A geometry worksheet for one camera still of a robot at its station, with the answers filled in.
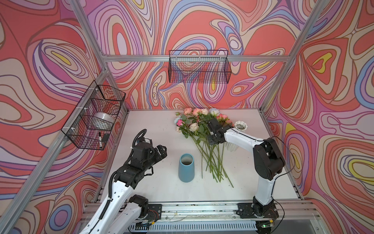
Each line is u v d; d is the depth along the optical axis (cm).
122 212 57
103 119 71
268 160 50
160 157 66
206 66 93
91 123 72
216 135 70
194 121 105
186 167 69
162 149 68
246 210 73
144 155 55
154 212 72
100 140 72
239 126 84
